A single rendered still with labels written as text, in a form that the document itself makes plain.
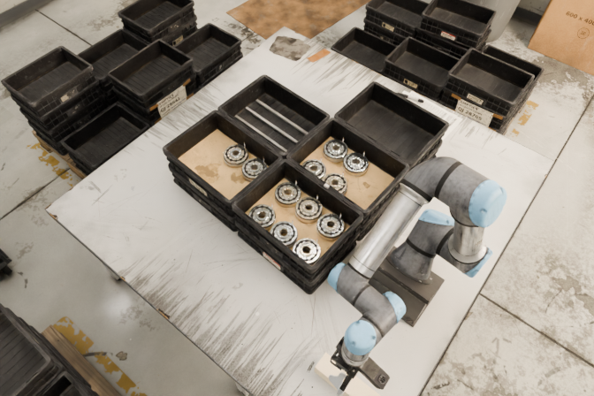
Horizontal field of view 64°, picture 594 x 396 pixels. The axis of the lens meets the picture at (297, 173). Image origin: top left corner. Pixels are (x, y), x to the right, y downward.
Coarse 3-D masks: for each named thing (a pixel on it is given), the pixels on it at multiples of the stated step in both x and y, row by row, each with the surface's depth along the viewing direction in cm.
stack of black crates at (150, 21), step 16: (144, 0) 308; (160, 0) 319; (176, 0) 316; (192, 0) 306; (128, 16) 305; (144, 16) 313; (160, 16) 313; (176, 16) 299; (192, 16) 312; (128, 32) 304; (144, 32) 292; (160, 32) 296; (176, 32) 306; (192, 32) 319
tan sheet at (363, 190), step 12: (312, 156) 199; (336, 168) 196; (372, 168) 196; (348, 180) 192; (360, 180) 192; (372, 180) 192; (384, 180) 192; (348, 192) 189; (360, 192) 189; (372, 192) 189; (360, 204) 185
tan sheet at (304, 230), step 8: (272, 192) 188; (264, 200) 186; (272, 200) 186; (272, 208) 184; (280, 208) 184; (288, 208) 184; (280, 216) 182; (288, 216) 182; (296, 224) 180; (304, 224) 180; (312, 224) 180; (344, 224) 180; (304, 232) 178; (312, 232) 178; (320, 240) 176; (328, 248) 174; (320, 256) 172
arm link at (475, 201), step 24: (456, 168) 122; (456, 192) 119; (480, 192) 116; (504, 192) 118; (456, 216) 125; (480, 216) 117; (456, 240) 143; (480, 240) 140; (456, 264) 154; (480, 264) 150
